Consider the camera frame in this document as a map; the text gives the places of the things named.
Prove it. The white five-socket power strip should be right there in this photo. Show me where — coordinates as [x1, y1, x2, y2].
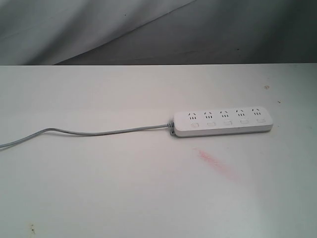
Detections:
[173, 107, 273, 137]

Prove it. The grey fabric backdrop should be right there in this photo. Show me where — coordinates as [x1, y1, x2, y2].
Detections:
[0, 0, 317, 65]

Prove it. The grey power cord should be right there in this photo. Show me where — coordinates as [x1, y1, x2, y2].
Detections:
[0, 121, 171, 151]

